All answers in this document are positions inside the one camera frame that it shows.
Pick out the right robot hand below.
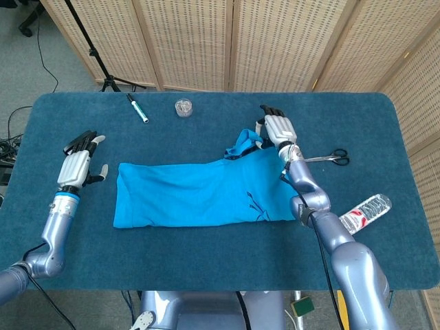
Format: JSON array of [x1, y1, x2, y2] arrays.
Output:
[[254, 104, 298, 151]]

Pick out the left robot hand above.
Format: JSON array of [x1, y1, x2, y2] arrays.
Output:
[[56, 130, 109, 189]]

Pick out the blue printed T-shirt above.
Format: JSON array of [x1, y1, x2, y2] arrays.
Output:
[[113, 128, 300, 230]]

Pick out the clear round clip container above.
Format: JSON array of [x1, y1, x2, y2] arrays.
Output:
[[174, 98, 193, 119]]

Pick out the black tripod stand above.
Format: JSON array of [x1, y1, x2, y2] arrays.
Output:
[[63, 0, 147, 93]]

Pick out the clear plastic water bottle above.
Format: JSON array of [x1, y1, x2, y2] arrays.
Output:
[[338, 193, 393, 237]]

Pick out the wicker folding screen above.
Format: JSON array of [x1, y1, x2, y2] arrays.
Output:
[[39, 0, 440, 330]]

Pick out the dark blue table mat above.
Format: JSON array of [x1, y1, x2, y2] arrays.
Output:
[[0, 91, 437, 292]]

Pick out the black office chair base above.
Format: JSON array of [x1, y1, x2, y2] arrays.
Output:
[[19, 0, 45, 38]]

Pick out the green and yellow sponge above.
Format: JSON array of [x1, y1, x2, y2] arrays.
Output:
[[290, 296, 316, 318]]

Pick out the blue grey robot torso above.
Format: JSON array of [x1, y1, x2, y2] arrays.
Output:
[[139, 290, 286, 330]]

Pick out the metal table leg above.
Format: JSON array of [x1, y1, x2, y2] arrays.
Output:
[[294, 290, 305, 330]]

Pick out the black handled scissors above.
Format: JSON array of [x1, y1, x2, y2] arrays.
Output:
[[304, 148, 351, 167]]

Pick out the black floor cable pile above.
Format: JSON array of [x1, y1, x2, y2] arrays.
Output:
[[0, 105, 34, 186]]

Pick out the thin black floor cable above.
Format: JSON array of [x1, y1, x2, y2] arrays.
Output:
[[36, 16, 59, 94]]

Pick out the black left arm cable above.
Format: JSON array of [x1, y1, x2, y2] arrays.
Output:
[[22, 242, 76, 330]]

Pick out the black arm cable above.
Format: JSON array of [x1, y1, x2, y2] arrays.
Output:
[[22, 242, 76, 330], [280, 171, 344, 330]]

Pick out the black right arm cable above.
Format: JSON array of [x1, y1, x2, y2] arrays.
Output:
[[280, 171, 344, 330]]

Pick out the white torso bracket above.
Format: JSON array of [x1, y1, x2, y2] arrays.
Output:
[[129, 311, 157, 330]]

